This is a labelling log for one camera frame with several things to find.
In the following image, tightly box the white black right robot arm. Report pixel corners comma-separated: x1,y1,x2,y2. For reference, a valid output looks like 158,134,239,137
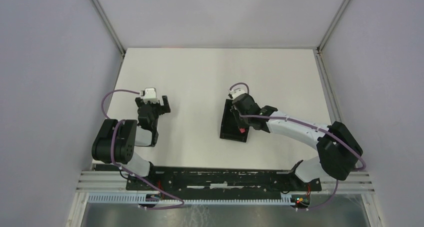
228,88,366,191

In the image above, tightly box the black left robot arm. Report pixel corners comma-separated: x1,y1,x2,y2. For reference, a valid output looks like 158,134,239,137
91,95,171,191

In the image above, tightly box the black plastic bin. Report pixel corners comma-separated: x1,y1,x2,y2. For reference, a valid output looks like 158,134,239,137
219,99,250,143

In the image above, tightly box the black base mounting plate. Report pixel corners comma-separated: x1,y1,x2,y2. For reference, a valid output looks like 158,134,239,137
146,166,322,201

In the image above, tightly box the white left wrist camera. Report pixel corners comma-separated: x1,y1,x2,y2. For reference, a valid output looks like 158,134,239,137
139,87,157,99

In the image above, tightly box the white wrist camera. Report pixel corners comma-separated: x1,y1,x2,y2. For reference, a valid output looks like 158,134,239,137
228,88,246,100
139,87,157,99

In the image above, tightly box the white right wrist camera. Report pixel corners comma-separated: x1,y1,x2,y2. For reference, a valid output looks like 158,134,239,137
228,88,246,100

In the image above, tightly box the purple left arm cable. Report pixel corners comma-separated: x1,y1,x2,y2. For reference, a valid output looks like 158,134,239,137
100,89,185,211

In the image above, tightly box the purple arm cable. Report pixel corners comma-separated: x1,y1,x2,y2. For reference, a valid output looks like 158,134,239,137
100,89,185,211
229,82,367,211

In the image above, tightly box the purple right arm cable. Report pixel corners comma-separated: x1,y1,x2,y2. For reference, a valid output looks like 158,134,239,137
229,82,367,211

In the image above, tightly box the white slotted cable duct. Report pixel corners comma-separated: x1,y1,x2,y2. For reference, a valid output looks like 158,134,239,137
87,192,295,206

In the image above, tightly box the aluminium frame rail front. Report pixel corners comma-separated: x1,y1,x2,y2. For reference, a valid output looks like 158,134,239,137
76,171,376,195

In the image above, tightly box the aluminium corner post left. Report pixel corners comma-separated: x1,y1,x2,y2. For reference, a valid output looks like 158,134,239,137
90,0,126,58

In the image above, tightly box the aluminium corner post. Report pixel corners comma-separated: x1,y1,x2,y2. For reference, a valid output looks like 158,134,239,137
316,0,352,53
90,0,126,58

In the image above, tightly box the aluminium corner post right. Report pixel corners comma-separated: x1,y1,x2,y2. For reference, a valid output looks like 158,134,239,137
316,0,352,53

